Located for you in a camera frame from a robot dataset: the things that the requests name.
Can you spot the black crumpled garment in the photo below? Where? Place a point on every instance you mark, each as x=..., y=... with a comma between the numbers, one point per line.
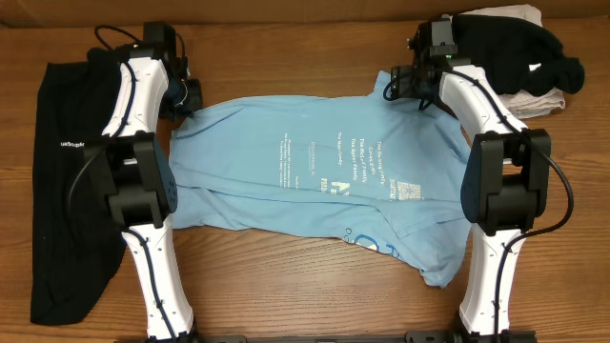
x=517, y=55

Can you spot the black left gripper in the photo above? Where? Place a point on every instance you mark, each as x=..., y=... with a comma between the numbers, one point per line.
x=194, y=100

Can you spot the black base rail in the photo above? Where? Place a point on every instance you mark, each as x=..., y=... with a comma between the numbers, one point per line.
x=324, y=339

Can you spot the beige folded garment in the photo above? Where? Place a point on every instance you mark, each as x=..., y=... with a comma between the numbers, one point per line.
x=523, y=104

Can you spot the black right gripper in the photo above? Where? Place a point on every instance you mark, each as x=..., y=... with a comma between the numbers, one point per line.
x=401, y=88

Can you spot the light blue t-shirt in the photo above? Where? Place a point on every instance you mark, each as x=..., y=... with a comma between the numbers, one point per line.
x=381, y=175

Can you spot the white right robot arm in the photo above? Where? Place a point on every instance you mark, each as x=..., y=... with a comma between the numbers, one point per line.
x=504, y=186

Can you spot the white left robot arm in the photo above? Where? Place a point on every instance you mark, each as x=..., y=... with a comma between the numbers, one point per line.
x=132, y=177

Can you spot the black folded garment with logo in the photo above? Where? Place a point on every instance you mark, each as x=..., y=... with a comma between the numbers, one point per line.
x=76, y=250

